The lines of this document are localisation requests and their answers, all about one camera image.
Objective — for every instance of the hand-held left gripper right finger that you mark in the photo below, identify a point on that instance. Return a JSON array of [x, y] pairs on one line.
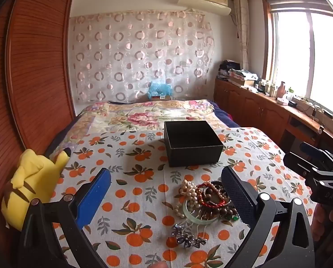
[[236, 192]]

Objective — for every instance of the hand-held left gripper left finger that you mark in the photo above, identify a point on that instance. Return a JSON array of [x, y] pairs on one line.
[[95, 198]]

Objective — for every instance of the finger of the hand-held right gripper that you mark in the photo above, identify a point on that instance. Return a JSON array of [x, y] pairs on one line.
[[314, 149], [297, 163]]

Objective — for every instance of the pale green jade bangle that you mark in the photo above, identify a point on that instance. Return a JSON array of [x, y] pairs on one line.
[[193, 218]]

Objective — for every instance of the black square box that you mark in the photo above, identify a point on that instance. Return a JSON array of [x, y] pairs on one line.
[[194, 153]]

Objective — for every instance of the silver flower hair comb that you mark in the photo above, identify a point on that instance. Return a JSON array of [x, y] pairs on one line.
[[187, 240]]

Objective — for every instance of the person's right hand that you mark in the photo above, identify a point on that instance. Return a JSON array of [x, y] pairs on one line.
[[321, 222]]

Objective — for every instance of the green earrings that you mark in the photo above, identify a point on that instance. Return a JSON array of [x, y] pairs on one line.
[[234, 217]]

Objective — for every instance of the white power strip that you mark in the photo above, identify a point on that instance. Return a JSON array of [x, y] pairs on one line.
[[304, 103]]

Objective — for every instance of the orange print bed sheet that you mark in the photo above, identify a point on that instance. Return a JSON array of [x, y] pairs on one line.
[[144, 201]]

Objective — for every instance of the brown bottle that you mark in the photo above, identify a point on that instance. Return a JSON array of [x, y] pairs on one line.
[[281, 90]]

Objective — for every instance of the yellow plush toy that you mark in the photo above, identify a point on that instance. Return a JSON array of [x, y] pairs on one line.
[[27, 184]]

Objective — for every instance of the wooden cabinet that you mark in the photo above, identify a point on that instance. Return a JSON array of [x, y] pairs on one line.
[[247, 109]]

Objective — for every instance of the dark blue blanket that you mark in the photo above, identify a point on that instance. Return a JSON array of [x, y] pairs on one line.
[[225, 117]]

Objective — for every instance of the row of small bottles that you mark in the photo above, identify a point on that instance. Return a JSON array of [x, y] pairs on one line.
[[267, 88]]

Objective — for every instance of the floral quilt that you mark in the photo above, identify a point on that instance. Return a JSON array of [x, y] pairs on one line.
[[121, 115]]

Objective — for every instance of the window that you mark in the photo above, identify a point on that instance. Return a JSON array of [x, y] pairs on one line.
[[303, 55]]

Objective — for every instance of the stack of papers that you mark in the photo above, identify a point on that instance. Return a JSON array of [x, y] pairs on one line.
[[243, 78]]

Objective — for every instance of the pile of dark clothes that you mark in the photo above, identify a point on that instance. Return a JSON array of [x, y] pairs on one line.
[[225, 68]]

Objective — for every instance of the small cardboard box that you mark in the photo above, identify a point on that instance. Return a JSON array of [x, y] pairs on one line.
[[161, 98]]

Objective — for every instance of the blue plastic bag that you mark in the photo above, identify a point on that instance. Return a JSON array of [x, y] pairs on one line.
[[159, 89]]

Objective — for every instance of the patterned window curtain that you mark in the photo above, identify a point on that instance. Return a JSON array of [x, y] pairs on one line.
[[241, 33]]

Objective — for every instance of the circle pattern wall curtain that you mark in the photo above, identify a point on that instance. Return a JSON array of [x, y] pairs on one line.
[[133, 55]]

